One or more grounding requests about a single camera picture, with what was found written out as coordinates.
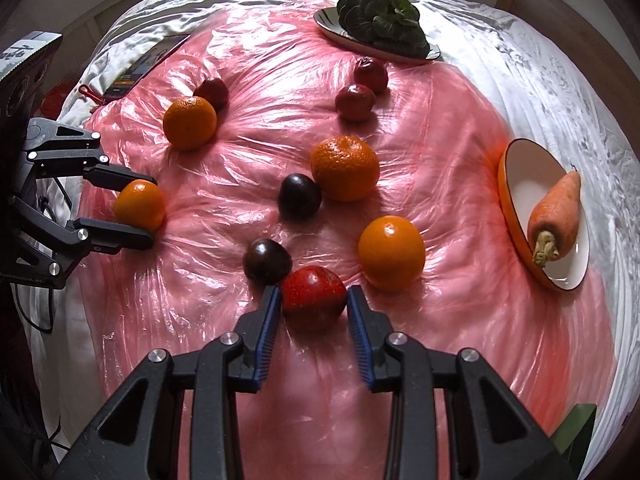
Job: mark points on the pink plastic sheet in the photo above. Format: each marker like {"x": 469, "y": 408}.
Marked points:
{"x": 438, "y": 140}

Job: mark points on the striped plate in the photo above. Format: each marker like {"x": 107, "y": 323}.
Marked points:
{"x": 327, "y": 20}

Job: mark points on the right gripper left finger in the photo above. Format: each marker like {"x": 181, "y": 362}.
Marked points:
{"x": 257, "y": 329}

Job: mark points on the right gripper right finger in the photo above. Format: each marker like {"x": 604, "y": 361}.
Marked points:
{"x": 369, "y": 329}

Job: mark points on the small orange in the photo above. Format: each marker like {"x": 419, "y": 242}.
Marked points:
{"x": 141, "y": 204}

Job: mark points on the red apple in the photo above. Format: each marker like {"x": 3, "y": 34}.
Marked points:
{"x": 313, "y": 299}

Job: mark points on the dark red plum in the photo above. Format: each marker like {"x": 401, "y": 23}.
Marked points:
{"x": 214, "y": 91}

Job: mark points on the orange rimmed white bowl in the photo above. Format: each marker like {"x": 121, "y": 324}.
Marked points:
{"x": 526, "y": 173}

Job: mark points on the green tray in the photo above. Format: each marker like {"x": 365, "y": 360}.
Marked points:
{"x": 573, "y": 436}

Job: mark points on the orange carrot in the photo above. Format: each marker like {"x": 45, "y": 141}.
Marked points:
{"x": 553, "y": 224}

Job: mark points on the dark green leafy vegetable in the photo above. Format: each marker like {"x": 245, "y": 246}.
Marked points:
{"x": 388, "y": 25}

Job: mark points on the white bed sheet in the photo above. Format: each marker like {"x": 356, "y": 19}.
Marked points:
{"x": 533, "y": 85}

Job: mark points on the dark plum front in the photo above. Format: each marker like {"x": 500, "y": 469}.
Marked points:
{"x": 266, "y": 262}

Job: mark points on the large textured orange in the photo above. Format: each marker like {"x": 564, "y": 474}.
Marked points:
{"x": 345, "y": 168}

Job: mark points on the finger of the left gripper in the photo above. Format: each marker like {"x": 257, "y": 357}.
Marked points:
{"x": 110, "y": 237}
{"x": 113, "y": 177}

